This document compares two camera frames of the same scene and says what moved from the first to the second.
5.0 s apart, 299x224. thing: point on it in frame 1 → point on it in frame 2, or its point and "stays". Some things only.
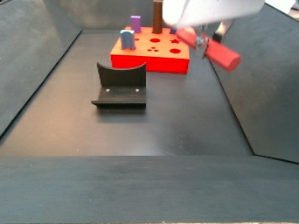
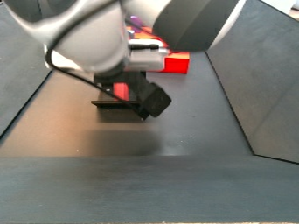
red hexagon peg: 217,52 → 122,90
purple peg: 135,23 stays
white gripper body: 191,13 → 147,59
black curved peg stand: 123,87 stays
